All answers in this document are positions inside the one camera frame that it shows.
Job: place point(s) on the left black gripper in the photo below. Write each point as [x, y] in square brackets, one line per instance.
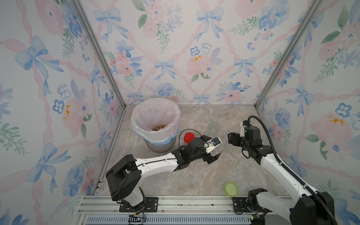
[210, 159]

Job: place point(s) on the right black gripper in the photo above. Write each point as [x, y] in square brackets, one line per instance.
[234, 137]

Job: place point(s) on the green lid jar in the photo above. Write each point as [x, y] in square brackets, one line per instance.
[213, 129]

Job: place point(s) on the red lid peanut jar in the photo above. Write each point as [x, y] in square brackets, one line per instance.
[188, 137]

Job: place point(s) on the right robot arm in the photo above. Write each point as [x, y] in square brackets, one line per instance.
[306, 206]

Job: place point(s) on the peanuts inside trash bin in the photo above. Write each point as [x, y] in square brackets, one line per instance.
[158, 128]

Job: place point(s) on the grey mesh trash bin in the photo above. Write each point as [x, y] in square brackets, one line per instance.
[160, 143]

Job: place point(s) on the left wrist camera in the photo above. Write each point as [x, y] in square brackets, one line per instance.
[213, 144]

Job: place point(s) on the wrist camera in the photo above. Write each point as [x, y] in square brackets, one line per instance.
[245, 129]
[213, 144]

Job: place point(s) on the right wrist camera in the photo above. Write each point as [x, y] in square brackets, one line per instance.
[245, 129]

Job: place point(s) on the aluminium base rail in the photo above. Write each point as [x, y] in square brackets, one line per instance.
[171, 210]

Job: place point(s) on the right aluminium corner post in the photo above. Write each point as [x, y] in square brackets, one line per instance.
[299, 33]

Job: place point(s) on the aluminium corner post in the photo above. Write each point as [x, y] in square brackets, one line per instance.
[84, 21]
[299, 33]

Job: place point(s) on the left aluminium corner post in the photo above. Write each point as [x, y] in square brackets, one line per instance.
[84, 21]

